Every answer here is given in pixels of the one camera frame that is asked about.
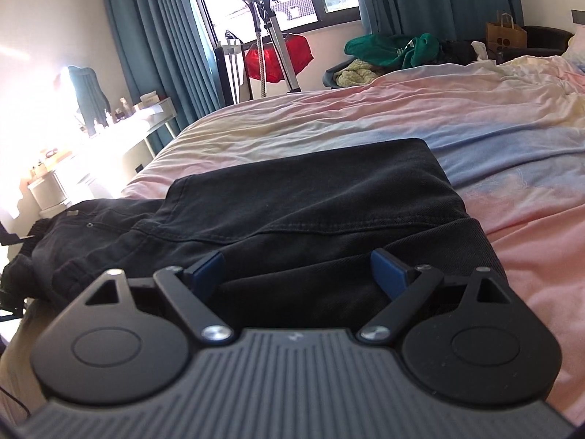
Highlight black pants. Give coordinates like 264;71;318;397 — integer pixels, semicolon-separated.
1;139;502;330

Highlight white vanity table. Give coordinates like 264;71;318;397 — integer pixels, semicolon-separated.
79;97;180;162

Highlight white drawer dresser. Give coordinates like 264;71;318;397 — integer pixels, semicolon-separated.
1;168;72;247

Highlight wavy vanity mirror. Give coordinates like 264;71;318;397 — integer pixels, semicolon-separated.
67;65;111;136

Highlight beige knitted garment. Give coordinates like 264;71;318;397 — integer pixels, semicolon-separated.
333;60;385;88

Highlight green garment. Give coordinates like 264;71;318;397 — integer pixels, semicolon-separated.
344;33;441;70

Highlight red garment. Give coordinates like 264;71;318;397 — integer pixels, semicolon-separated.
243;34;316;85

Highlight teal curtain left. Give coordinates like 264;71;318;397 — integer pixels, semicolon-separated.
104;0;225;131

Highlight brown paper bag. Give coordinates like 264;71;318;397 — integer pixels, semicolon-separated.
485;13;528;57

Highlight black armchair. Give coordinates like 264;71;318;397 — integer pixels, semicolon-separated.
496;26;574;64

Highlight silver garment steamer stand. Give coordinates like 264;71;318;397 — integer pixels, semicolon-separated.
241;0;301;98

